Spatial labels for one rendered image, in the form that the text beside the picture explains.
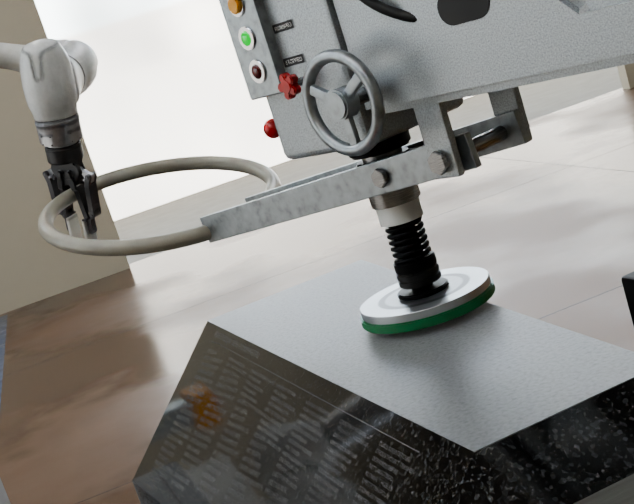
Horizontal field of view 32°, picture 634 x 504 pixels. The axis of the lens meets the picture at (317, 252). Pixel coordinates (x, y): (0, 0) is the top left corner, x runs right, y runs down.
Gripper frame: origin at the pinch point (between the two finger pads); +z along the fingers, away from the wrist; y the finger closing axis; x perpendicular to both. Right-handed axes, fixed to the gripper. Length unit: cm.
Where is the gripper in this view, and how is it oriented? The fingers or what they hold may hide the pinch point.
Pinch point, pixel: (82, 232)
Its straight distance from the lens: 243.1
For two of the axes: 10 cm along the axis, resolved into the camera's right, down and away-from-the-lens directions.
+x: 5.0, -4.0, 7.7
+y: 8.6, 1.0, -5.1
